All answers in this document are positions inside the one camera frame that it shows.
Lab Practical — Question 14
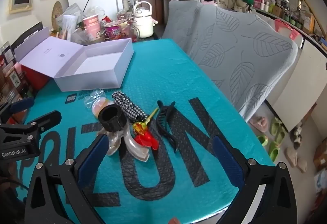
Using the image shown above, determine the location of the grey foil pouch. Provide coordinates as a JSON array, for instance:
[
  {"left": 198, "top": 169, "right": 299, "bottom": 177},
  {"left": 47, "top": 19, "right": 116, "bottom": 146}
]
[{"left": 56, "top": 3, "right": 85, "bottom": 33}]

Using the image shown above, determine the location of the row of bottles on shelf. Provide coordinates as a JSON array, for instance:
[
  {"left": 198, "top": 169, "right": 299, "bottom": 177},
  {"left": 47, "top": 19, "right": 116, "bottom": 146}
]
[{"left": 253, "top": 0, "right": 327, "bottom": 44}]

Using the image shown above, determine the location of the glass mug with red liquid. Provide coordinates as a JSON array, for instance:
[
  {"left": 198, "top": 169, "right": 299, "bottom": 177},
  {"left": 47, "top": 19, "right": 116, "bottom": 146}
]
[{"left": 119, "top": 21, "right": 141, "bottom": 43}]

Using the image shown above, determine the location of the pink paper cup with panda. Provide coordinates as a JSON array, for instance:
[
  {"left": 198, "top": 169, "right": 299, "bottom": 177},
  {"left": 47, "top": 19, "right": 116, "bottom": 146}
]
[{"left": 84, "top": 22, "right": 101, "bottom": 42}]

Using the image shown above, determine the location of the small clear hair clip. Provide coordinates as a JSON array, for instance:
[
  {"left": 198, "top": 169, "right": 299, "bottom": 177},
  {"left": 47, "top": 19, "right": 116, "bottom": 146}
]
[{"left": 83, "top": 89, "right": 105, "bottom": 109}]

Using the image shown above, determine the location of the woven straw fan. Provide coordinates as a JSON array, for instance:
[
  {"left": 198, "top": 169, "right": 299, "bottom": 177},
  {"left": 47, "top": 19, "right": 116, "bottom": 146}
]
[{"left": 52, "top": 1, "right": 63, "bottom": 31}]

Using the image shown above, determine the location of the lollipop with yellow stick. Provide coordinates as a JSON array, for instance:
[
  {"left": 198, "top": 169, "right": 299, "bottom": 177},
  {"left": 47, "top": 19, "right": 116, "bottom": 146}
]
[{"left": 131, "top": 108, "right": 159, "bottom": 135}]

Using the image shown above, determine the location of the lavender gift box with lid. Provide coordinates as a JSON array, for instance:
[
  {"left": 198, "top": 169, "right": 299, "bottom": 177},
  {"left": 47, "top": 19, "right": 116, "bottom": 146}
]
[{"left": 14, "top": 27, "right": 135, "bottom": 92}]

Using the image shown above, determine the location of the pink slipper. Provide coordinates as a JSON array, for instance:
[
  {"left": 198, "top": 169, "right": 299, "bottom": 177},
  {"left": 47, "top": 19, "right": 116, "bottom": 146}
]
[{"left": 249, "top": 116, "right": 269, "bottom": 133}]

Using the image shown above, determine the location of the teal printed bubble mat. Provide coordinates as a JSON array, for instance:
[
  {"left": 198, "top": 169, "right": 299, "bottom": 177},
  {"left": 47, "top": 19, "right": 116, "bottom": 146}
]
[{"left": 15, "top": 38, "right": 275, "bottom": 224}]

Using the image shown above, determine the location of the pink round blush compact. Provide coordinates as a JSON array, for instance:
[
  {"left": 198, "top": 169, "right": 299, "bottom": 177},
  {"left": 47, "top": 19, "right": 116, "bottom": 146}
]
[{"left": 91, "top": 97, "right": 115, "bottom": 117}]

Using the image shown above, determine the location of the cardboard box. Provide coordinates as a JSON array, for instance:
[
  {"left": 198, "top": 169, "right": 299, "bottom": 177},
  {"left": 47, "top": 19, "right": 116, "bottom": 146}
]
[{"left": 313, "top": 137, "right": 327, "bottom": 171}]

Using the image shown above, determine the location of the printed paper sheet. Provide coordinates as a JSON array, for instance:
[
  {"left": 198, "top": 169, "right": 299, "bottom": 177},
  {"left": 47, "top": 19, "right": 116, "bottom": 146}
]
[{"left": 63, "top": 15, "right": 78, "bottom": 40}]

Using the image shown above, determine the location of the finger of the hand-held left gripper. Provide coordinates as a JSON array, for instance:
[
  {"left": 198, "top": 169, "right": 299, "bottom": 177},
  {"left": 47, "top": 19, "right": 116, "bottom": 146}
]
[
  {"left": 0, "top": 97, "right": 35, "bottom": 124},
  {"left": 24, "top": 110, "right": 62, "bottom": 138}
]

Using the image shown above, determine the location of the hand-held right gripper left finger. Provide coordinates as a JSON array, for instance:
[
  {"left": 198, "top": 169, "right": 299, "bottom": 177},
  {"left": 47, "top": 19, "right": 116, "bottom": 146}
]
[{"left": 24, "top": 134, "right": 110, "bottom": 224}]

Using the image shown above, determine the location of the black white fuzzy slipper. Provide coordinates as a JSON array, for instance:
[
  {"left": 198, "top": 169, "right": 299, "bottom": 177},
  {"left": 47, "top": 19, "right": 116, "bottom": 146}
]
[{"left": 290, "top": 124, "right": 304, "bottom": 149}]

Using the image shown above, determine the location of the pink cloth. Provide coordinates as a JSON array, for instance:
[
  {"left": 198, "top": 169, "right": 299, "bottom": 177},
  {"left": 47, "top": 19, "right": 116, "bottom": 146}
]
[{"left": 274, "top": 19, "right": 300, "bottom": 40}]

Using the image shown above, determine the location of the white cabinet panel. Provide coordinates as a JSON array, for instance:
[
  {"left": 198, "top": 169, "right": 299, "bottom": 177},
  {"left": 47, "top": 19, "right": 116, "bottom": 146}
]
[{"left": 266, "top": 37, "right": 327, "bottom": 132}]

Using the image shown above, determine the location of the black board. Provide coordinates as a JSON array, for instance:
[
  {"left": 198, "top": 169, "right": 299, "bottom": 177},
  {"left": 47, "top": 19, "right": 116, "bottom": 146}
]
[{"left": 10, "top": 21, "right": 44, "bottom": 48}]

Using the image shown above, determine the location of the red box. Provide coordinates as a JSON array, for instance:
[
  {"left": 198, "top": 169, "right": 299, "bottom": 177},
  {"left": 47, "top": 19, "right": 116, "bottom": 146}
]
[{"left": 20, "top": 65, "right": 50, "bottom": 90}]

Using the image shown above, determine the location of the black white checkered scrunchie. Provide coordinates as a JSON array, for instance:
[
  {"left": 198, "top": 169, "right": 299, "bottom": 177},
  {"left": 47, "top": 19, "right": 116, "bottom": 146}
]
[{"left": 112, "top": 91, "right": 149, "bottom": 123}]

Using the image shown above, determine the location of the purple instant noodle bowl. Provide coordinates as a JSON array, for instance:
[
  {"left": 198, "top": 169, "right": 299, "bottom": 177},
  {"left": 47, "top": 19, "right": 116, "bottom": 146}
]
[{"left": 104, "top": 22, "right": 123, "bottom": 40}]

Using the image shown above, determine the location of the dark labelled box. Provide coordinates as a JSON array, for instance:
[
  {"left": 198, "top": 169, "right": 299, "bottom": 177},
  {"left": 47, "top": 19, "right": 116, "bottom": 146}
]
[{"left": 0, "top": 60, "right": 34, "bottom": 98}]

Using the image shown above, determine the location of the beige plush slipper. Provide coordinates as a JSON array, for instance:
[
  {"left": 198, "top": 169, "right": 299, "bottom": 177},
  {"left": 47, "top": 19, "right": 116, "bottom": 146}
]
[
  {"left": 296, "top": 158, "right": 308, "bottom": 173},
  {"left": 285, "top": 147, "right": 298, "bottom": 167}
]

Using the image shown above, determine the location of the white thermos jug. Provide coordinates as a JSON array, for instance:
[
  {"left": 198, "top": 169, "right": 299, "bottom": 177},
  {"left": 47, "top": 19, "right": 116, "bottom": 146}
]
[{"left": 133, "top": 1, "right": 157, "bottom": 38}]

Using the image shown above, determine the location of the red plastic propeller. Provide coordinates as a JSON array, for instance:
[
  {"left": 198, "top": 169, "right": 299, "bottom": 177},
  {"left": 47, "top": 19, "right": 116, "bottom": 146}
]
[{"left": 134, "top": 131, "right": 159, "bottom": 150}]

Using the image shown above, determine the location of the black hair claw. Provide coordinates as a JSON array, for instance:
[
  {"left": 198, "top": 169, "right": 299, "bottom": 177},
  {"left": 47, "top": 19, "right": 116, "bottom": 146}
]
[{"left": 156, "top": 100, "right": 179, "bottom": 153}]

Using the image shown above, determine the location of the translucent curved hair clip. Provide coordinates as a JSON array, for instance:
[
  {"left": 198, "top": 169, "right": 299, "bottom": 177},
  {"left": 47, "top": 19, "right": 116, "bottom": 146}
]
[{"left": 97, "top": 122, "right": 151, "bottom": 162}]

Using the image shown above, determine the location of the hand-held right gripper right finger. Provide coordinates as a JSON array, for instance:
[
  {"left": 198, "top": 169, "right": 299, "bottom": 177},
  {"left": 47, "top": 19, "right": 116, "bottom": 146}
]
[{"left": 212, "top": 134, "right": 304, "bottom": 224}]

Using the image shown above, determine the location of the black ribbed cylinder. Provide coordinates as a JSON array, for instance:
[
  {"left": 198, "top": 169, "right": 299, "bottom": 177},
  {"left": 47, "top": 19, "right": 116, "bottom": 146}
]
[{"left": 98, "top": 106, "right": 127, "bottom": 130}]

